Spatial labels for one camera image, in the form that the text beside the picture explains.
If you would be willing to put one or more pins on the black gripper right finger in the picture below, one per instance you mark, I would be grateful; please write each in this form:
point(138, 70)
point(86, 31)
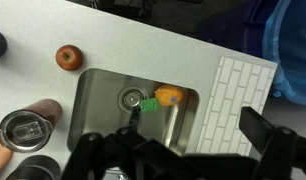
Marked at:
point(281, 148)

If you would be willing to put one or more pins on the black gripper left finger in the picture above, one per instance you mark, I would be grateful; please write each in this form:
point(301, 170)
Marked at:
point(135, 156)

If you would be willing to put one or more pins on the stainless steel sink basin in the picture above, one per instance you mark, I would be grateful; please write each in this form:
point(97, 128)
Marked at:
point(104, 101)

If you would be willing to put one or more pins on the white brick tile panel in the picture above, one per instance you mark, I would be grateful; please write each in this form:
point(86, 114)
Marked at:
point(237, 84)

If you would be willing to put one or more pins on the black tape roll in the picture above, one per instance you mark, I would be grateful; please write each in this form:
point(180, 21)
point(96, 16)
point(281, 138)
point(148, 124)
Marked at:
point(36, 167)

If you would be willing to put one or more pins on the blue trash bin with liner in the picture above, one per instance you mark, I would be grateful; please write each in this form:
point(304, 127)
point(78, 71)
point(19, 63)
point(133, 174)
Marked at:
point(275, 30)

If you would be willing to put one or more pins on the red tumbler with clear lid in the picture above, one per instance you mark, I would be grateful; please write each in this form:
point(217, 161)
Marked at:
point(29, 129)

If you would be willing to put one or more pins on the red apple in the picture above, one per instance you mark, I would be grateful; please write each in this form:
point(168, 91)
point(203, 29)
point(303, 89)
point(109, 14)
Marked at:
point(69, 57)

